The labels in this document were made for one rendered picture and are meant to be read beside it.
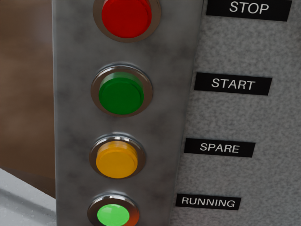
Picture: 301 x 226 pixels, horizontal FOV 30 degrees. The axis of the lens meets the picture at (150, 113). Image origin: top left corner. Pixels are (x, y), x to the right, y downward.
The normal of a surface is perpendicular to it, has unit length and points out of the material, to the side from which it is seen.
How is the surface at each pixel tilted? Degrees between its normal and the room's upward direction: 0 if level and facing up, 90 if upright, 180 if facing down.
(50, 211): 0
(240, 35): 90
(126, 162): 90
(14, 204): 0
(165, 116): 90
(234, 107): 90
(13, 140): 0
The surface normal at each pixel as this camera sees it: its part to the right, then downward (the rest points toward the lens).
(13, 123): 0.08, -0.80
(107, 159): 0.00, 0.60
